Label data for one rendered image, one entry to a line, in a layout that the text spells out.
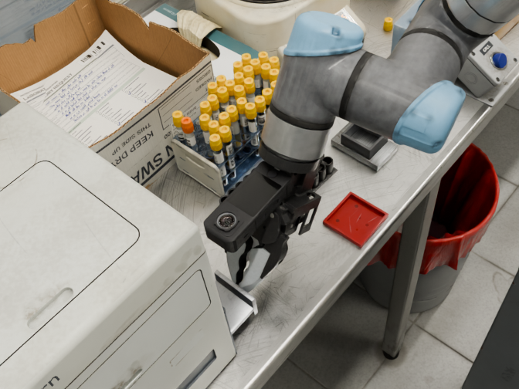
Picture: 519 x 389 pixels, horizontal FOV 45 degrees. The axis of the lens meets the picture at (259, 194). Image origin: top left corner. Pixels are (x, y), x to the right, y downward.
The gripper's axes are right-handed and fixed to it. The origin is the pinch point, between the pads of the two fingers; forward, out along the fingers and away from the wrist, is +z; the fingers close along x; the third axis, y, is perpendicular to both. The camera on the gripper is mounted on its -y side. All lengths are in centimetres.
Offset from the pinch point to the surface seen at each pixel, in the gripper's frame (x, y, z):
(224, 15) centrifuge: 35, 29, -22
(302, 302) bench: -6.2, 6.8, 1.5
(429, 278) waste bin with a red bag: -5, 81, 32
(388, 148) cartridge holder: -0.6, 30.6, -13.8
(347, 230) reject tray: -4.1, 17.9, -5.1
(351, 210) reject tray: -2.5, 20.6, -6.7
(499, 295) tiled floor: -18, 111, 43
